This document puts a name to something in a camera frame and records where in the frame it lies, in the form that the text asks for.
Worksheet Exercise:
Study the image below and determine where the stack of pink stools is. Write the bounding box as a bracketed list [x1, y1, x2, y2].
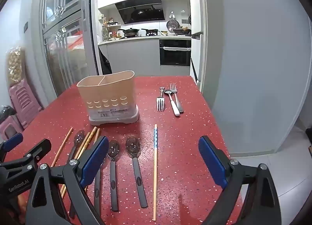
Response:
[8, 80, 43, 129]

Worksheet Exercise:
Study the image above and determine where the beige cutlery holder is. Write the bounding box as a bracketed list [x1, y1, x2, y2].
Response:
[77, 70, 140, 126]

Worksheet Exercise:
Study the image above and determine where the white handle metal spoon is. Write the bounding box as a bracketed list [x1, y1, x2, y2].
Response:
[164, 90, 181, 117]

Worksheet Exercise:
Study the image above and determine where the ornate handle metal fork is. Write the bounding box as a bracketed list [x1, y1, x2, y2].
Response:
[156, 87, 165, 112]

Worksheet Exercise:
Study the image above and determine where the black built-in oven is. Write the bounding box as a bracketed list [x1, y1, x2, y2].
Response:
[159, 39, 192, 67]

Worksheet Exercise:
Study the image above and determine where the person's left hand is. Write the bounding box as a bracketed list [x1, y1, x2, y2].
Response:
[17, 194, 27, 216]

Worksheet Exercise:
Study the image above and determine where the plain metal fork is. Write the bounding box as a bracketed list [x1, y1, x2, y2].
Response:
[169, 83, 184, 113]

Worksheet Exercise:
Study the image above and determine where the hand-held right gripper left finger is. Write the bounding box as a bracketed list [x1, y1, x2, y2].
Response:
[26, 135, 109, 225]

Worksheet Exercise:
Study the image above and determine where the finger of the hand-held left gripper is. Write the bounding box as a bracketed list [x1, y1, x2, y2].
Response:
[0, 132, 24, 163]
[0, 139, 52, 181]

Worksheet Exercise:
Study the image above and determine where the wok with food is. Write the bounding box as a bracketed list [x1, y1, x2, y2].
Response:
[173, 27, 192, 36]

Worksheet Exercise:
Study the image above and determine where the dark translucent plastic spoon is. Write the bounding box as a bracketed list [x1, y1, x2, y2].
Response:
[125, 136, 149, 208]
[93, 164, 103, 214]
[67, 130, 85, 162]
[107, 140, 120, 212]

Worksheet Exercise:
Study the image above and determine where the single pink stool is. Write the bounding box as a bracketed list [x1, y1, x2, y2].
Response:
[0, 115, 23, 142]

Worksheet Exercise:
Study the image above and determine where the clear bag of nuts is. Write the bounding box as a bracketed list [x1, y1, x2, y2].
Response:
[6, 46, 26, 86]

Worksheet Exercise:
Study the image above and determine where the black frying pan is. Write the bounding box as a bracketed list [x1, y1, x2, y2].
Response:
[141, 28, 161, 36]

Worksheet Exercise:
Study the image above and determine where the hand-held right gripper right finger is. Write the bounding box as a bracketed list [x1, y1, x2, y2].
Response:
[199, 136, 284, 225]

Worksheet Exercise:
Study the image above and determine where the black wok with lid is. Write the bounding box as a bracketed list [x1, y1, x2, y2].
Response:
[118, 28, 140, 38]

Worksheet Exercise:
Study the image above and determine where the pale patterned chopstick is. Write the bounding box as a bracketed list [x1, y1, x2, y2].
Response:
[73, 126, 98, 160]

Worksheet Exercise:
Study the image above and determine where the sliding glass door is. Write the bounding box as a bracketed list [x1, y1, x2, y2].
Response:
[32, 0, 99, 99]

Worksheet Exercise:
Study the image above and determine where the black garbage bag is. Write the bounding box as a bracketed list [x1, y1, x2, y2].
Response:
[98, 46, 113, 75]

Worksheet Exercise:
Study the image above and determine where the dark crumpled bag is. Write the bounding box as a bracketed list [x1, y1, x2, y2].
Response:
[0, 105, 17, 125]

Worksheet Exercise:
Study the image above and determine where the blue patterned chopstick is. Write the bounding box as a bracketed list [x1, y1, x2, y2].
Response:
[152, 124, 158, 221]

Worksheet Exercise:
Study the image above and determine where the grey kitchen cabinet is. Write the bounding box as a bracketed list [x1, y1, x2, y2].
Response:
[98, 36, 192, 76]

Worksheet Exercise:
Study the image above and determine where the spice rack with bottles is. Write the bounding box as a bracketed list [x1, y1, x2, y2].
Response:
[101, 16, 122, 41]

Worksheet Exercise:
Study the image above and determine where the black range hood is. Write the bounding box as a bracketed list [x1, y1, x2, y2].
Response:
[114, 0, 166, 25]

